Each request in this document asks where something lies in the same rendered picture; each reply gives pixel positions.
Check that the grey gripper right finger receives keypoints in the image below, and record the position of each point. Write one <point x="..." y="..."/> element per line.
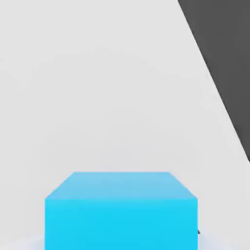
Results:
<point x="201" y="243"/>

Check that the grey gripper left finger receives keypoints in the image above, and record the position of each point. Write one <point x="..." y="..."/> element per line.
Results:
<point x="39" y="245"/>

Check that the small blue cube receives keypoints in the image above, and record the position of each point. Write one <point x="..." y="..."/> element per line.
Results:
<point x="121" y="220"/>

